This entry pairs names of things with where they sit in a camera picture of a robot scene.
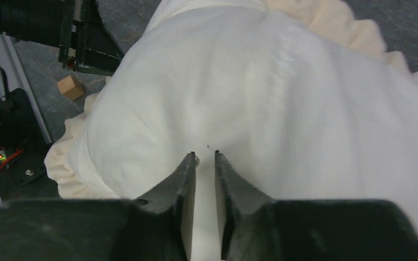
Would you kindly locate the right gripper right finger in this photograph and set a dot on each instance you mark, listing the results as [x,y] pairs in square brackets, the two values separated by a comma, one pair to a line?
[245,217]

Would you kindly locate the white pillow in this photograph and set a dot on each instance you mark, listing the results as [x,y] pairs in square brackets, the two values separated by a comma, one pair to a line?
[297,115]

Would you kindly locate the small wooden cube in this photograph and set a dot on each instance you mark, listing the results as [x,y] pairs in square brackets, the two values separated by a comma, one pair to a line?
[71,88]

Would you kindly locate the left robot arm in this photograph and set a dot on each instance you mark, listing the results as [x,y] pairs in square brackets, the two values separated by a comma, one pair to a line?
[22,145]

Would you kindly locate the grey pillowcase with cream ruffle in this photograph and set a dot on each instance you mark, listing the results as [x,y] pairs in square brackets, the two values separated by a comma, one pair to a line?
[333,20]

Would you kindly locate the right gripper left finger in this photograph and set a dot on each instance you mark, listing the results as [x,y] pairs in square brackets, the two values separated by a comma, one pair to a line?
[159,222]

